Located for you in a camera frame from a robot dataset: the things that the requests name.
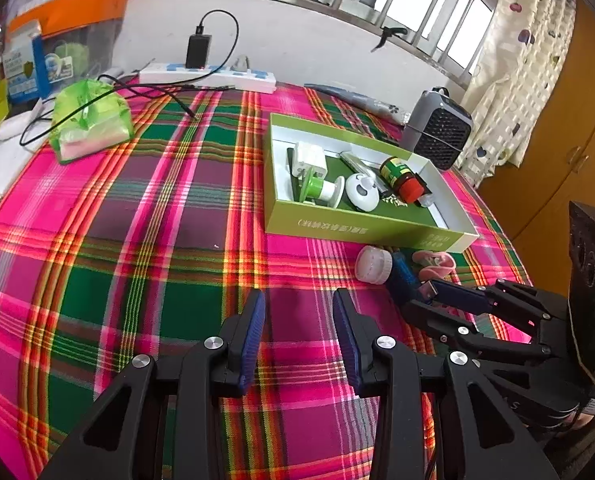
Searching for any grey folded umbrella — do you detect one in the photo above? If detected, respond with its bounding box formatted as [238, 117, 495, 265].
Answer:
[303, 82, 409, 127]

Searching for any black power adapter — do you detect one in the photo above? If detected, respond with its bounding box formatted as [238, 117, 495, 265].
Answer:
[185, 24, 213, 69]

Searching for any white charger plug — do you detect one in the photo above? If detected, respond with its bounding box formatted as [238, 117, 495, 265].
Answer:
[291, 141, 329, 179]

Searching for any white flat object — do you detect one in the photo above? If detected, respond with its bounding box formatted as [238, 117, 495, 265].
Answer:
[0, 109, 54, 217]

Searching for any small grey fan heater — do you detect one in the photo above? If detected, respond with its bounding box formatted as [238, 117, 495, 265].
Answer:
[401, 87, 473, 171]

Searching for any wooden cabinet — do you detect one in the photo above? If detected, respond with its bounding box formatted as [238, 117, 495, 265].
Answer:
[476, 0, 595, 292]

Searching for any pink folding clip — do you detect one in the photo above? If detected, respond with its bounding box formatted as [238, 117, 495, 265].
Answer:
[411, 251, 458, 281]

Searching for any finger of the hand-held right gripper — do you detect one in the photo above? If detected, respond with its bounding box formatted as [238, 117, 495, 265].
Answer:
[430, 277, 554, 333]
[401, 299, 553, 358]

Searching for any black cable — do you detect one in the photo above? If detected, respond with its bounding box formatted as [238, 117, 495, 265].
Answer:
[19, 8, 241, 149]

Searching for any green plastic bag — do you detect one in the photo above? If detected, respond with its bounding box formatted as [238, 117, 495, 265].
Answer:
[48, 78, 136, 165]

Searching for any pink plaid tablecloth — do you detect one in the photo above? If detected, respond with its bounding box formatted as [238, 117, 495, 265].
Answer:
[0, 80, 534, 480]

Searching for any green bottle with red cap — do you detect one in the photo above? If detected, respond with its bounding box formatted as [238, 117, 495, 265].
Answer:
[379, 156, 426, 205]

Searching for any green cardboard box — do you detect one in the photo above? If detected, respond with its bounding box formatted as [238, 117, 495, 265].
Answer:
[262, 112, 480, 254]

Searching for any blue translucent card reader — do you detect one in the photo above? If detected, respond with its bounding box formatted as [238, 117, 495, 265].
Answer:
[386, 254, 441, 307]

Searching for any silver harmonica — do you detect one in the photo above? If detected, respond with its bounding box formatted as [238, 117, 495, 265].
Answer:
[339, 151, 394, 199]

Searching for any clear container with orange lid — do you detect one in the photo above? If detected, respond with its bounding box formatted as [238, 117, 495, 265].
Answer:
[6, 0, 130, 92]

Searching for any white spotted curtain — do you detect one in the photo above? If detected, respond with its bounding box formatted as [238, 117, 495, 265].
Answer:
[456, 0, 579, 187]

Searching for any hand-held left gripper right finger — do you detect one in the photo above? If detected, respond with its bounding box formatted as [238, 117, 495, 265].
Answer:
[331, 287, 561, 480]

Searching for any white round face-shaped device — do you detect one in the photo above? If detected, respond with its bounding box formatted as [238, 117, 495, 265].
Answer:
[345, 173, 378, 213]

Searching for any blue and white box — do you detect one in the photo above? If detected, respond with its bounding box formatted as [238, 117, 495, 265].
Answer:
[2, 19, 46, 106]

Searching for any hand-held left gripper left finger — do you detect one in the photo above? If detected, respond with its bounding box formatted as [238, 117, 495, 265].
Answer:
[37, 288, 267, 480]

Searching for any white round ribbed cap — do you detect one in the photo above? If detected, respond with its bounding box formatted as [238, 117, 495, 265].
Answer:
[355, 246, 394, 285]

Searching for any green and white spool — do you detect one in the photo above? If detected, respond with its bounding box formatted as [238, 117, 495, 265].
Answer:
[297, 170, 347, 208]

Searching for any black clip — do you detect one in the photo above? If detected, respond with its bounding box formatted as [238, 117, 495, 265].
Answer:
[370, 25, 409, 53]

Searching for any white power strip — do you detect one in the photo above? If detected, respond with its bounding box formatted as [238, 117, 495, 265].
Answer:
[138, 62, 277, 94]

